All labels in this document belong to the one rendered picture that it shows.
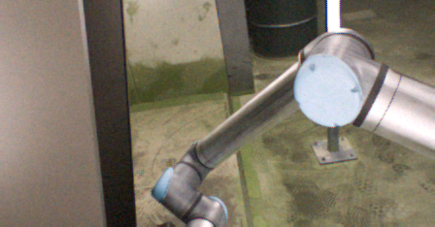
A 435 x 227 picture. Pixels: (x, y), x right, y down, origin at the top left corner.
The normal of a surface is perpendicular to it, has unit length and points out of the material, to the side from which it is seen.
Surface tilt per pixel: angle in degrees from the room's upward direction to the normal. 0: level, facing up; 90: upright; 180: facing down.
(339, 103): 87
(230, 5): 90
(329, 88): 87
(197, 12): 90
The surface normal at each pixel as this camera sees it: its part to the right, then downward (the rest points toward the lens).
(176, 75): 0.04, 0.48
